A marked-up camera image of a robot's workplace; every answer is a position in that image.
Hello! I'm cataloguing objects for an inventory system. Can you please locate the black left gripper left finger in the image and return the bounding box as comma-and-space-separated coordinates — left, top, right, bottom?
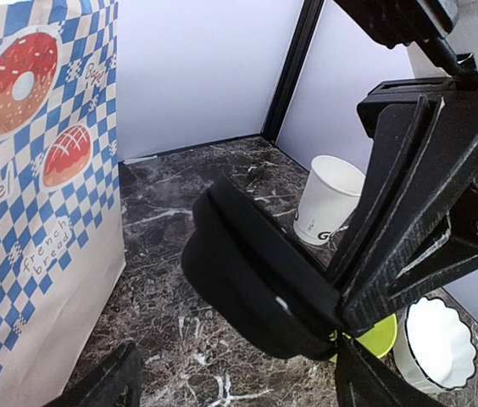
47, 342, 142, 407

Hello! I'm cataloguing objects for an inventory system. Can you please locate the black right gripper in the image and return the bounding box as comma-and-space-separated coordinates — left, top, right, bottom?
328, 77, 478, 335

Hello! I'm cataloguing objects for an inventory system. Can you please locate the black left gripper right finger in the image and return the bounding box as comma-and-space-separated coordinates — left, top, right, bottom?
335, 336, 441, 407

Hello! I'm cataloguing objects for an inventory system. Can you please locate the black coffee cup lid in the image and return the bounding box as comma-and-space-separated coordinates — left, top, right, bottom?
181, 175, 343, 360

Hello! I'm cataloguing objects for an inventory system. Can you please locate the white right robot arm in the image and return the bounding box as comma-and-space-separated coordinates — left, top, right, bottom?
329, 1, 478, 335

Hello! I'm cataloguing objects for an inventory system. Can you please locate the lime green bowl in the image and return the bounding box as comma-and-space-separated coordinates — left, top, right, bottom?
330, 312, 398, 362

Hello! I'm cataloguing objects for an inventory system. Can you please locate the white scalloped ceramic bowl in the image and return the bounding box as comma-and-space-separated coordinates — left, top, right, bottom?
392, 297, 476, 393

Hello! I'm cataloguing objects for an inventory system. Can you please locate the checkered blue paper bag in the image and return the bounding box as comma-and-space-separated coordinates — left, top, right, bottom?
0, 1, 125, 406

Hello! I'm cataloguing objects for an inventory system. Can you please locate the black right frame post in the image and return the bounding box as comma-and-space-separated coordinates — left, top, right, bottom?
260, 0, 325, 144

